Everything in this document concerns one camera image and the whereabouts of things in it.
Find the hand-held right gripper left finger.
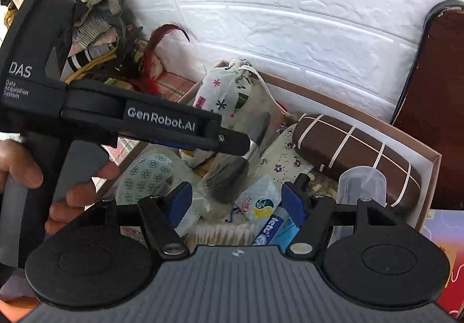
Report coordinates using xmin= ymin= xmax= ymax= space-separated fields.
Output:
xmin=87 ymin=182 xmax=193 ymax=259

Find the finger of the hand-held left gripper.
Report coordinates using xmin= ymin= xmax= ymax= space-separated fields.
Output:
xmin=154 ymin=119 xmax=252 ymax=157

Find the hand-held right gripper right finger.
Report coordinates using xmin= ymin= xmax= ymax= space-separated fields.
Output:
xmin=281 ymin=174 xmax=394 ymax=258

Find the black makeup brush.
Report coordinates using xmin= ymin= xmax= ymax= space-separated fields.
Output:
xmin=205 ymin=111 xmax=272 ymax=205

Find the brown cardboard box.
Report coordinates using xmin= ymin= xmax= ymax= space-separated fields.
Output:
xmin=98 ymin=60 xmax=443 ymax=247

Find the person's left hand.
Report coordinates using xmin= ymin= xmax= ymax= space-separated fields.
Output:
xmin=0 ymin=139 xmax=121 ymax=235

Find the clear plastic packet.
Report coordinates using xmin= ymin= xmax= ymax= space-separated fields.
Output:
xmin=177 ymin=182 xmax=236 ymax=237

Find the small white sachet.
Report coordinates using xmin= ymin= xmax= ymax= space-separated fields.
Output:
xmin=235 ymin=176 xmax=285 ymax=226

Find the blue toothpaste tube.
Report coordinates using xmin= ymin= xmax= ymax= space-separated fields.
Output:
xmin=250 ymin=207 xmax=309 ymax=247

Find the green patterned cloth pouch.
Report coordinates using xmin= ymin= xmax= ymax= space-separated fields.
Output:
xmin=116 ymin=151 xmax=198 ymax=206

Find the purple flowered cloth pouch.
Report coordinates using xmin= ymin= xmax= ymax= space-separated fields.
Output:
xmin=254 ymin=124 xmax=314 ymax=186

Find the pack of cotton swabs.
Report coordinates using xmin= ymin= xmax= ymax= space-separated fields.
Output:
xmin=186 ymin=223 xmax=260 ymax=247

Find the pile of clothes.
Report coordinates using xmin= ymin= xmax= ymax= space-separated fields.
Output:
xmin=0 ymin=0 xmax=146 ymax=85

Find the brown striped glasses case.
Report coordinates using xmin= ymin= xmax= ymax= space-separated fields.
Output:
xmin=292 ymin=113 xmax=423 ymax=208

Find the pink checked cloth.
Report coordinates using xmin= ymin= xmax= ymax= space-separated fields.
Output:
xmin=105 ymin=71 xmax=198 ymax=168

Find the red feather duster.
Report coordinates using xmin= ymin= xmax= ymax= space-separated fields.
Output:
xmin=105 ymin=24 xmax=191 ymax=96

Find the colourful printed book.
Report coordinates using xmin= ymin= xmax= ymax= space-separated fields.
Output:
xmin=420 ymin=209 xmax=464 ymax=320

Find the floral drawstring pouch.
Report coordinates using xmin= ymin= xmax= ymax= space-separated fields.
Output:
xmin=192 ymin=59 xmax=288 ymax=132

